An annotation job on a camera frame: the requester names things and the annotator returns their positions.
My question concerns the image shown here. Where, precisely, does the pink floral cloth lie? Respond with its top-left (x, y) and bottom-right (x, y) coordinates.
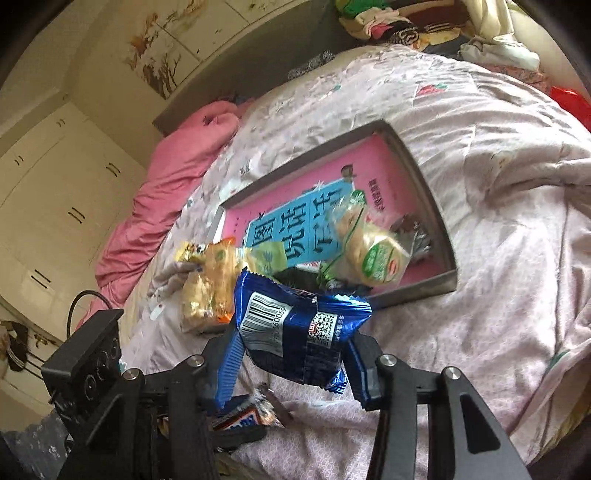
top-left (489, 65), bottom-right (555, 93)

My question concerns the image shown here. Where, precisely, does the red plastic bag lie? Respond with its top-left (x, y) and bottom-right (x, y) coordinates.
top-left (551, 85), bottom-right (591, 130)

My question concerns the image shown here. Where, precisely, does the brown cake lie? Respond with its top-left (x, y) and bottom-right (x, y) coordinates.
top-left (392, 215), bottom-right (432, 264)

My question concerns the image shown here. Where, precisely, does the pink book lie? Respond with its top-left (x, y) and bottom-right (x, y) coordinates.
top-left (224, 134), bottom-right (437, 289)

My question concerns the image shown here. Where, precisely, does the cream wardrobe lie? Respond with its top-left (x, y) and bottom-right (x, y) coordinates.
top-left (0, 102), bottom-right (148, 324)

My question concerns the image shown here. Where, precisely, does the green-label round pastry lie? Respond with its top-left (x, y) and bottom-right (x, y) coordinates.
top-left (335, 222), bottom-right (413, 289)

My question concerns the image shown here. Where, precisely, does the cream curtain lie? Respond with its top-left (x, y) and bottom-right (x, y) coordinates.
top-left (462, 0), bottom-right (515, 40)

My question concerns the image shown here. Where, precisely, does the dark cardboard box tray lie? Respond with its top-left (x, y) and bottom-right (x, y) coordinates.
top-left (215, 119), bottom-right (458, 311)

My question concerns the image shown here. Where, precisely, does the dark chocolate bar wrapper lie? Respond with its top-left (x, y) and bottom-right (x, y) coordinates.
top-left (210, 382), bottom-right (294, 432)

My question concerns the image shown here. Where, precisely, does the white cloth bundle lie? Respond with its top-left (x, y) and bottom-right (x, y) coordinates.
top-left (457, 37), bottom-right (541, 70)

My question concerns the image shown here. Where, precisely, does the grey bed headboard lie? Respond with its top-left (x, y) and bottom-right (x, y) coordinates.
top-left (152, 28), bottom-right (352, 137)

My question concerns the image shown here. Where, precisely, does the tree wall painting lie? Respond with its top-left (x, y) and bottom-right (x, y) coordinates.
top-left (121, 0), bottom-right (333, 100)

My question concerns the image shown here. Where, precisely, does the person's dark patterned clothing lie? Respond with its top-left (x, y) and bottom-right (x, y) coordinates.
top-left (0, 415), bottom-right (70, 480)

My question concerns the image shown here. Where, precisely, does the orange cracker packet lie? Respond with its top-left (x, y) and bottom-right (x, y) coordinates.
top-left (181, 236), bottom-right (241, 334)

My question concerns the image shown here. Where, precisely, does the pale yellow-green snack packet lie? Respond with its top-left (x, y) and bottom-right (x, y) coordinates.
top-left (235, 242), bottom-right (288, 278)

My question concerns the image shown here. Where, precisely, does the blue foil snack packet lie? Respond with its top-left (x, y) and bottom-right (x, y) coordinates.
top-left (233, 269), bottom-right (374, 394)

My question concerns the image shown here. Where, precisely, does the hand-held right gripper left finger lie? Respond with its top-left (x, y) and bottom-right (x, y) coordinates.
top-left (55, 325), bottom-right (245, 480)

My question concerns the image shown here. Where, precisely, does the pink quilt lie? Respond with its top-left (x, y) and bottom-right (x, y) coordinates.
top-left (95, 100), bottom-right (241, 319)

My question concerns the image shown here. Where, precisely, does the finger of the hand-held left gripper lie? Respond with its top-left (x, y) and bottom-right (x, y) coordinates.
top-left (210, 425), bottom-right (267, 455)

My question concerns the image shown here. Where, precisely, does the pile of folded clothes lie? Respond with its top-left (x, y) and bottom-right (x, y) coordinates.
top-left (333, 0), bottom-right (467, 47)

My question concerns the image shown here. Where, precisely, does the dark patterned pillow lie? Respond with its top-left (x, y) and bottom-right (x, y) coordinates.
top-left (287, 48), bottom-right (335, 81)

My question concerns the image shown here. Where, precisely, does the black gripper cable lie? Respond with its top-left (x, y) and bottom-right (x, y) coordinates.
top-left (67, 290), bottom-right (114, 333)

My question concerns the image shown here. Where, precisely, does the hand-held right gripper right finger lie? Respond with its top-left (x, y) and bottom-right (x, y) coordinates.
top-left (344, 335), bottom-right (532, 480)

